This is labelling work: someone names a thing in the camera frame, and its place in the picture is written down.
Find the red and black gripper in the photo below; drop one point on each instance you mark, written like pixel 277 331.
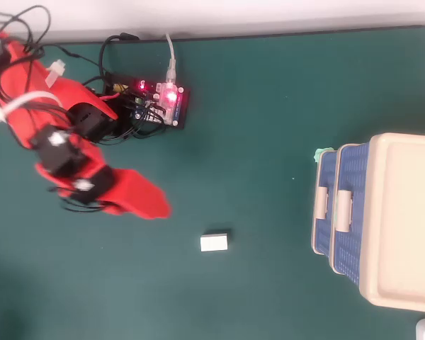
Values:
pixel 92 184

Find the white cube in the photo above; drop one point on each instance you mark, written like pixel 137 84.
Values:
pixel 214 243

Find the blue wicker-pattern drawer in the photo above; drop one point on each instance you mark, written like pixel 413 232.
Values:
pixel 322 173
pixel 354 170

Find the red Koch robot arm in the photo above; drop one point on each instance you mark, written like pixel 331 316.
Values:
pixel 21 71

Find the beige plastic drawer cabinet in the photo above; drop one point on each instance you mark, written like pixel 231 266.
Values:
pixel 411 212

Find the motor controller circuit board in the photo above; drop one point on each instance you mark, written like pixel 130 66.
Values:
pixel 170 106

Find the green desk mat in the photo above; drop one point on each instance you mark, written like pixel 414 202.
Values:
pixel 233 301

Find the white zip tie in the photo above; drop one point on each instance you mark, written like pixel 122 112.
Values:
pixel 55 72
pixel 21 101

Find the mint green putty blob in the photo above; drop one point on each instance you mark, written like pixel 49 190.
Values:
pixel 319 154

